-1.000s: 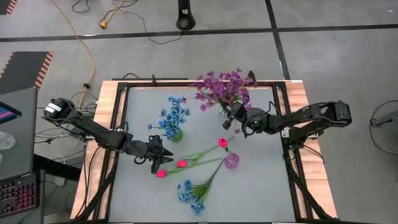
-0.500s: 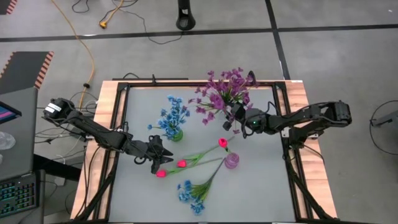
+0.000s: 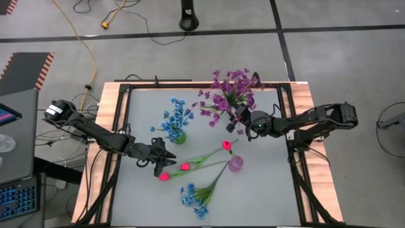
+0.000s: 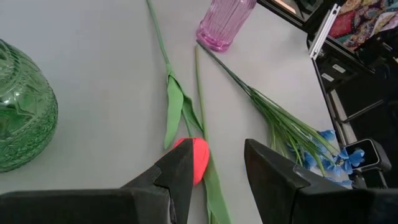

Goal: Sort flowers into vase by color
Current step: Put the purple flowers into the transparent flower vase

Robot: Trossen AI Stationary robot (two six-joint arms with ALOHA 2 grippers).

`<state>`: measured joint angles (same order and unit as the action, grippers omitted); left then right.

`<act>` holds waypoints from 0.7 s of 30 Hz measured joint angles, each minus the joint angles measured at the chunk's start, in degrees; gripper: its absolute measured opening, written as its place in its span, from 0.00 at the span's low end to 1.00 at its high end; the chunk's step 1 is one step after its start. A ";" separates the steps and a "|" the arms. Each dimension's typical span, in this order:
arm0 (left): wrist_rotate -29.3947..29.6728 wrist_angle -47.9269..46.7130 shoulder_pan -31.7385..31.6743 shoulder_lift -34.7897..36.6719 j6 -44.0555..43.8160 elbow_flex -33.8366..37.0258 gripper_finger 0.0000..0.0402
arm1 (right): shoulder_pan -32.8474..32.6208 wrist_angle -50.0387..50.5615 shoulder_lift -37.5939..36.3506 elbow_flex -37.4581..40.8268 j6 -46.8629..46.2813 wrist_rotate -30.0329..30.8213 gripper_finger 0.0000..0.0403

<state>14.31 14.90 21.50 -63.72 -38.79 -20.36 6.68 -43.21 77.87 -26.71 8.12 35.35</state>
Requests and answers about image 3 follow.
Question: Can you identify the yellow plug cable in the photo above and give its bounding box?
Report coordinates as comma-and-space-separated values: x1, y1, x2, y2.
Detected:
100, 0, 127, 30

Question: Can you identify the clear glass object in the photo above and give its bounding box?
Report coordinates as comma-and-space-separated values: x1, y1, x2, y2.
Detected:
0, 134, 16, 153

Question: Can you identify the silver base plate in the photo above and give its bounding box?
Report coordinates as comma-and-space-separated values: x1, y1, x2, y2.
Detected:
285, 129, 301, 141

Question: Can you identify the black cable loop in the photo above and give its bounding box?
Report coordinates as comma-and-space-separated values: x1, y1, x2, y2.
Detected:
375, 101, 405, 159

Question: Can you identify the backlit black keyboard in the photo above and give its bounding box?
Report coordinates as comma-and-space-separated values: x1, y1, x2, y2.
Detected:
0, 176, 41, 222

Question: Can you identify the blue artificial flower bunch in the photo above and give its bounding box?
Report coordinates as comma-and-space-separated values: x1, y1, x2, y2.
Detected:
149, 96, 194, 143
180, 160, 229, 220

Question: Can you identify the pink glass vase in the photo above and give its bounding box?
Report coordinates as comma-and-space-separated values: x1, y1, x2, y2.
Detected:
227, 155, 244, 174

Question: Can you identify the black floor cable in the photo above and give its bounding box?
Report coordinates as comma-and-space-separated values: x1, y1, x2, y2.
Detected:
109, 0, 187, 46
72, 0, 92, 14

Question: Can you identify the black round stand base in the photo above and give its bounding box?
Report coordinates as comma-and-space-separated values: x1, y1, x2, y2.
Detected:
178, 0, 200, 32

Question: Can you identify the grey side desk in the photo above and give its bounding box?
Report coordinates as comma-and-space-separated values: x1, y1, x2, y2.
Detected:
0, 88, 39, 186

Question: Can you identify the black striped floor mat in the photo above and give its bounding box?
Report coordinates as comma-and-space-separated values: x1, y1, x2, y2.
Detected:
0, 52, 56, 98
0, 0, 19, 16

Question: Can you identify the grey stand foot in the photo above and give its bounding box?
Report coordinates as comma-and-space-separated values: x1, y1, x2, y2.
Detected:
378, 112, 405, 130

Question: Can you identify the laptop screen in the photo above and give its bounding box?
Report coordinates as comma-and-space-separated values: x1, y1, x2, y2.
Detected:
0, 103, 23, 127

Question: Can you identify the orange extension cable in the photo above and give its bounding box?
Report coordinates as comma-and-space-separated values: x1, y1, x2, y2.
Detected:
51, 0, 97, 113

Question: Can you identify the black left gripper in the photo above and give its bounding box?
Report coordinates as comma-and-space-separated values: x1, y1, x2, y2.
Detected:
132, 137, 177, 177

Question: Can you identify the green glass vase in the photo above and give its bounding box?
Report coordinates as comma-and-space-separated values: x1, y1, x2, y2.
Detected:
173, 131, 187, 146

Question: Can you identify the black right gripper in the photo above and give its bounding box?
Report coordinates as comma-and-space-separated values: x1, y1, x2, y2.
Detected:
225, 104, 277, 139

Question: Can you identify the black metal table frame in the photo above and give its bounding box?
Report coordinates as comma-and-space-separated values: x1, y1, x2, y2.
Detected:
72, 80, 346, 228

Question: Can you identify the black desk leg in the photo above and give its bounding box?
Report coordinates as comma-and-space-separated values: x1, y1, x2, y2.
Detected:
33, 156, 84, 186

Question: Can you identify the purple artificial flower bunch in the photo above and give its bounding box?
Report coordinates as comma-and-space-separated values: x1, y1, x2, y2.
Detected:
190, 89, 256, 136
210, 67, 264, 108

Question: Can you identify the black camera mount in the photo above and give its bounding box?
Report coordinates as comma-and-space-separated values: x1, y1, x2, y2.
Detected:
251, 72, 263, 88

